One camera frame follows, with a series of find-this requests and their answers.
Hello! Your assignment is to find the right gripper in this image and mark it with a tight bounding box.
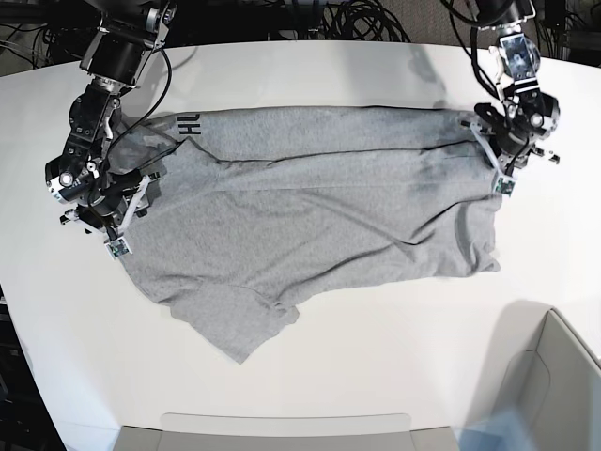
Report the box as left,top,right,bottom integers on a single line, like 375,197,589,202
58,170,160,235

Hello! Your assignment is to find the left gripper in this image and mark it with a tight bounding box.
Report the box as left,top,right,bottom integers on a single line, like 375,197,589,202
474,101,559,172

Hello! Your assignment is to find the grey T-shirt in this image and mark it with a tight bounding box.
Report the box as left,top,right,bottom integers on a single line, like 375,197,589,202
110,107,501,363

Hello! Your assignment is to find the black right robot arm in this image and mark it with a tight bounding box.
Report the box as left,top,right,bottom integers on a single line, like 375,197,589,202
45,1,177,241

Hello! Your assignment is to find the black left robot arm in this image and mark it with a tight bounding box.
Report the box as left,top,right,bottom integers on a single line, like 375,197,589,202
442,1,560,177

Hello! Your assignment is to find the grey bin at right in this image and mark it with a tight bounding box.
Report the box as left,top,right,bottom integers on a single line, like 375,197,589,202
495,310,600,450

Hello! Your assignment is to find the grey bin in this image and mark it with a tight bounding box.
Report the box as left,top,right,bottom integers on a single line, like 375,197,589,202
495,310,600,450
114,413,459,450

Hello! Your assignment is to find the blue translucent plastic sheet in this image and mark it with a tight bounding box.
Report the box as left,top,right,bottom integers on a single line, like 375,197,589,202
455,408,525,451

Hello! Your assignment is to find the grey bin at bottom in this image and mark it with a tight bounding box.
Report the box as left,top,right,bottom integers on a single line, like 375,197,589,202
114,413,459,450

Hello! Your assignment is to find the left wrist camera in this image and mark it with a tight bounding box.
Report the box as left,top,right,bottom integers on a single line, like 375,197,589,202
493,174,516,197

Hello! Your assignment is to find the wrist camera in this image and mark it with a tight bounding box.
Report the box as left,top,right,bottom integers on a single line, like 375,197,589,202
493,174,516,197
104,236,131,259

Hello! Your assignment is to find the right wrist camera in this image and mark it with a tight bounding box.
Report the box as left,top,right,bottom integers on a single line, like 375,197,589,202
104,236,131,259

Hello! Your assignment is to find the black cable bundle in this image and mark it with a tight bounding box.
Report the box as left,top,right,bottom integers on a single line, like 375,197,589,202
262,0,414,44

